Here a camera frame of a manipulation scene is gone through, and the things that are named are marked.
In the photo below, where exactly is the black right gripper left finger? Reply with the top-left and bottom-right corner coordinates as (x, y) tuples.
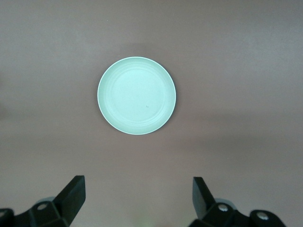
(0, 175), (86, 227)

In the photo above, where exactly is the pale green round plate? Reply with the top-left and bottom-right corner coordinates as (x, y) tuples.
(97, 56), (177, 136)

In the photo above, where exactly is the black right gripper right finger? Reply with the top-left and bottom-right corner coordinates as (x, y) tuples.
(191, 176), (286, 227)

